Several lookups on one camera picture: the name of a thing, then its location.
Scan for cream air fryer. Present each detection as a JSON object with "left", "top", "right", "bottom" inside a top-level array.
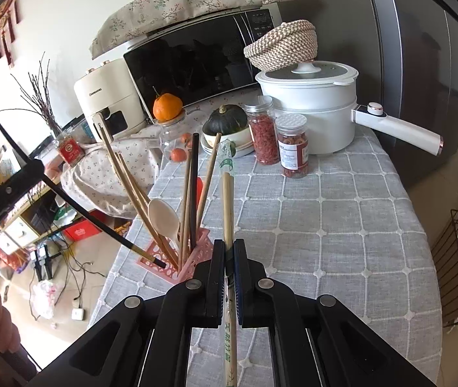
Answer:
[{"left": 73, "top": 58, "right": 146, "bottom": 138}]

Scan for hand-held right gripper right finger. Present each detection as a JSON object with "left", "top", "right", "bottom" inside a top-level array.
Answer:
[{"left": 234, "top": 239, "right": 438, "bottom": 387}]

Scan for clear glass jar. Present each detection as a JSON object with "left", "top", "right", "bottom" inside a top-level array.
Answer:
[{"left": 157, "top": 118, "right": 192, "bottom": 159}]

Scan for white drawer cabinet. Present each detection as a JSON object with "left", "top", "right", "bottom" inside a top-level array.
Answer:
[{"left": 2, "top": 213, "right": 41, "bottom": 255}]

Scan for red tin can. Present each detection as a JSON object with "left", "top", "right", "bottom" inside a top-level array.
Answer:
[{"left": 57, "top": 134, "right": 85, "bottom": 167}]

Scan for black chopstick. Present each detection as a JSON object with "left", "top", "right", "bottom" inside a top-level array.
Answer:
[
  {"left": 0, "top": 114, "right": 167, "bottom": 269},
  {"left": 188, "top": 132, "right": 201, "bottom": 251}
]

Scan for white plastic bag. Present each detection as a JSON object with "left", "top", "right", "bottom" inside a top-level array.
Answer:
[{"left": 30, "top": 280, "right": 65, "bottom": 320}]

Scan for red wall ornament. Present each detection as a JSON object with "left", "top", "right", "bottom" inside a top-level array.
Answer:
[{"left": 0, "top": 0, "right": 22, "bottom": 67}]

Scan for white plastic spoon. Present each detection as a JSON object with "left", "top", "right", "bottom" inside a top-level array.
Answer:
[{"left": 148, "top": 197, "right": 183, "bottom": 269}]

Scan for paper-wrapped wooden chopsticks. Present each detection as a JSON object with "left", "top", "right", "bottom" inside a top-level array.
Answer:
[{"left": 219, "top": 138, "right": 241, "bottom": 387}]

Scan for pink perforated utensil holder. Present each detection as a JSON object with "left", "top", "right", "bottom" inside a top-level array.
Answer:
[{"left": 135, "top": 227, "right": 214, "bottom": 282}]

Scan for black microwave oven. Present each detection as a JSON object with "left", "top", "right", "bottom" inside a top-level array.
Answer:
[{"left": 123, "top": 7, "right": 283, "bottom": 124}]

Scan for white electric pot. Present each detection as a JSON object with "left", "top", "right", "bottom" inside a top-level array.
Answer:
[{"left": 255, "top": 59, "right": 444, "bottom": 157}]

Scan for grey checked tablecloth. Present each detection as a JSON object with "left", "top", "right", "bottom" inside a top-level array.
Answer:
[{"left": 87, "top": 123, "right": 444, "bottom": 387}]

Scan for woven basket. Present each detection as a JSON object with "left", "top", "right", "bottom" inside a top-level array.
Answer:
[{"left": 243, "top": 19, "right": 319, "bottom": 73}]

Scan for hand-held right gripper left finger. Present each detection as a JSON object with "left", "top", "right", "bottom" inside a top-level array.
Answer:
[{"left": 25, "top": 239, "right": 226, "bottom": 387}]

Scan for red plastic spoon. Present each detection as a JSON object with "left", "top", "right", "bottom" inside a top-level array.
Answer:
[{"left": 194, "top": 176, "right": 206, "bottom": 220}]

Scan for white-labelled jar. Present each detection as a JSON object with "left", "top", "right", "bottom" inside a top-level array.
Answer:
[{"left": 275, "top": 113, "right": 310, "bottom": 180}]

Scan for dark green squash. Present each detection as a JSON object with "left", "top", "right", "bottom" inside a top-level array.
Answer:
[{"left": 202, "top": 104, "right": 249, "bottom": 136}]

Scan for dark grey refrigerator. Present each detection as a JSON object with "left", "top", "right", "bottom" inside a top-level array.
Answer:
[{"left": 264, "top": 0, "right": 458, "bottom": 188}]

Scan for floral microwave cover cloth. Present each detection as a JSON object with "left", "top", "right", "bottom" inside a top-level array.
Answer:
[{"left": 89, "top": 0, "right": 299, "bottom": 62}]

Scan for white bowl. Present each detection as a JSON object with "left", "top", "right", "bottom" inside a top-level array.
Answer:
[{"left": 202, "top": 127, "right": 256, "bottom": 159}]

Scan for red box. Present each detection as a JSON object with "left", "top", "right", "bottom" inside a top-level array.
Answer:
[{"left": 63, "top": 217, "right": 103, "bottom": 243}]

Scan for orange fruit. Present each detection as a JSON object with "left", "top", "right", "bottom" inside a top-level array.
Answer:
[{"left": 152, "top": 92, "right": 183, "bottom": 122}]

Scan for jar of red berries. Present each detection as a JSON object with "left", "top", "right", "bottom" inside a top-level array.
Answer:
[{"left": 242, "top": 96, "right": 281, "bottom": 166}]

